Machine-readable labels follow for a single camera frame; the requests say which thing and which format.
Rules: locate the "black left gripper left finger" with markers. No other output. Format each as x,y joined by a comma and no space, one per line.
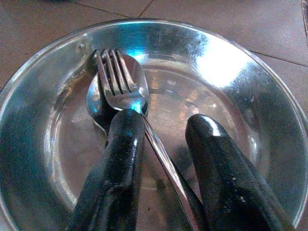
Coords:
115,168

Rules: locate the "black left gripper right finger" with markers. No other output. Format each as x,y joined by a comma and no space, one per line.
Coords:
228,180

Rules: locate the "round steel bowl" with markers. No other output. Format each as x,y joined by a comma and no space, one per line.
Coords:
216,72

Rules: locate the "steel table fork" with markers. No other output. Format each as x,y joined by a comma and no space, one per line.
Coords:
122,98

